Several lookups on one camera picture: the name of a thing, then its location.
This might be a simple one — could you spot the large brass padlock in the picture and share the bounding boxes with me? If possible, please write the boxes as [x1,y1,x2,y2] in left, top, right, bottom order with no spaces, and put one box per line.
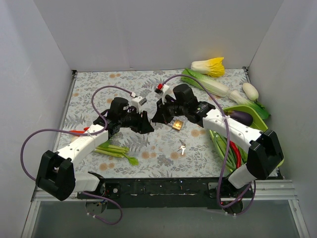
[166,119,184,131]

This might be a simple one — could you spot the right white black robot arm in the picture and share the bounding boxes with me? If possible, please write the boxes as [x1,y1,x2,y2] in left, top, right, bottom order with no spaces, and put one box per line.
[152,84,284,197]

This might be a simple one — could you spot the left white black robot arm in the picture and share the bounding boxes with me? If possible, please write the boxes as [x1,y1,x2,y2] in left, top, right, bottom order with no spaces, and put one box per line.
[36,96,154,201]

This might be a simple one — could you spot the silver key bunch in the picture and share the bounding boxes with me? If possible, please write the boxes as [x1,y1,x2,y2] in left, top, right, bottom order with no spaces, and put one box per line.
[177,139,186,155]

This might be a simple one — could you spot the green celery stalks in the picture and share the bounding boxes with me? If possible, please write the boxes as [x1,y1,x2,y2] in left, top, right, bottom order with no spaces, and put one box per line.
[94,141,139,166]

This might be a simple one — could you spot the green white napa cabbage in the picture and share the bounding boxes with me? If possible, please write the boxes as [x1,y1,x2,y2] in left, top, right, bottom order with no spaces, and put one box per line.
[181,68,229,97]

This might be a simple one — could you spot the yellow white napa cabbage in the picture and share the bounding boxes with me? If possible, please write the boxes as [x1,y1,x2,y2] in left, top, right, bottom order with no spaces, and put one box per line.
[191,57,225,77]

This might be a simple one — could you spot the white green vegetable stalk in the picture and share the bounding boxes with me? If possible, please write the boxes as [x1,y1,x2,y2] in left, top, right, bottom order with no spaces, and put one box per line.
[71,136,78,143]

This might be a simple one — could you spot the green long beans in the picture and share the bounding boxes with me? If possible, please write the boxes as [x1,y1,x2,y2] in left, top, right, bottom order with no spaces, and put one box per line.
[209,130,248,172]

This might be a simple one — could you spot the purple eggplant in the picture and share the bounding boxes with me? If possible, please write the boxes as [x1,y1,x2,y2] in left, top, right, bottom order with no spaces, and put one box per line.
[225,110,253,126]

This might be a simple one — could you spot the white radish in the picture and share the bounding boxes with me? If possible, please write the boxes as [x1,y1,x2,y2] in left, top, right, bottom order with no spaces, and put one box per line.
[242,83,259,101]

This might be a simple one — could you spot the red chili pepper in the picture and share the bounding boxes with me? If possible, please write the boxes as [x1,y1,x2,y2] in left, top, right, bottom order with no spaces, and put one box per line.
[229,141,242,168]

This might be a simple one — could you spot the green plastic basket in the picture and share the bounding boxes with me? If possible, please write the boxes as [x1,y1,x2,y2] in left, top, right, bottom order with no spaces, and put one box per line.
[208,105,285,174]

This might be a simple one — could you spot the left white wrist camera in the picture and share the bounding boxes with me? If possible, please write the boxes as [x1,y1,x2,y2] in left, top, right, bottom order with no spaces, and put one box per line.
[130,92,147,114]

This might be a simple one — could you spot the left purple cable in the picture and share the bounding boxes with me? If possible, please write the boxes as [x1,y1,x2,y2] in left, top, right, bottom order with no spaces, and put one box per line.
[20,85,136,225]

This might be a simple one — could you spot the purple cable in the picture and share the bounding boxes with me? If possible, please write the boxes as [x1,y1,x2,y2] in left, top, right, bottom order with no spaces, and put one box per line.
[20,85,136,225]
[162,74,257,215]

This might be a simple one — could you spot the black aluminium base frame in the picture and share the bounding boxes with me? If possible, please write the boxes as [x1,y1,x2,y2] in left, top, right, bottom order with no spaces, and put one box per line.
[32,173,300,211]

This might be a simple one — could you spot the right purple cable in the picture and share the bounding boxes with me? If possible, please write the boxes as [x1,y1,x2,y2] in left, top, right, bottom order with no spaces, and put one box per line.
[162,74,257,215]

